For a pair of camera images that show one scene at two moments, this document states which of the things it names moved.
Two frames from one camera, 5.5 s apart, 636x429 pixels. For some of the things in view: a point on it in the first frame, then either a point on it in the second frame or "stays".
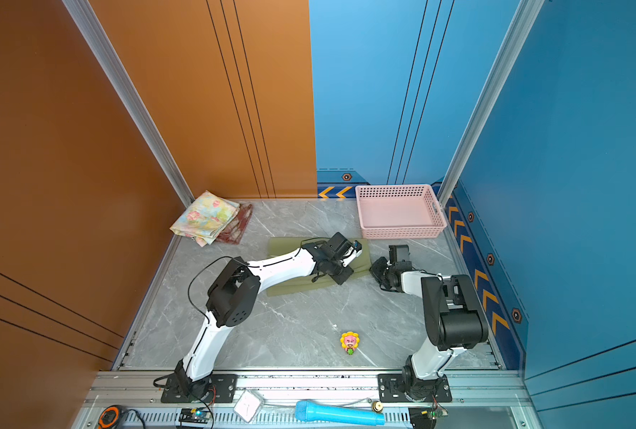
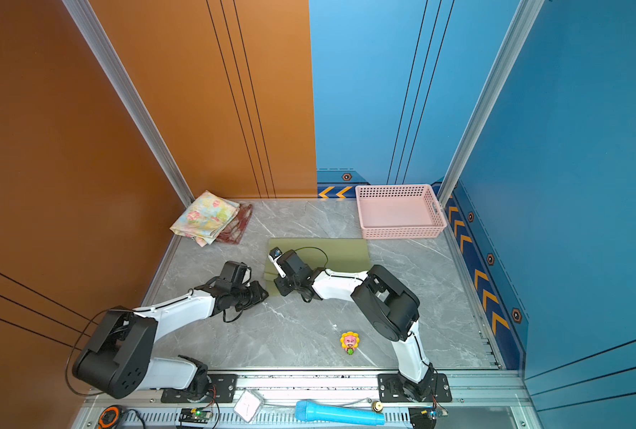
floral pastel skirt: [205, 218] stays
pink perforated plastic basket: [399, 211] stays
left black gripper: [345, 276] -> [259, 295]
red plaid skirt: [235, 230] stays
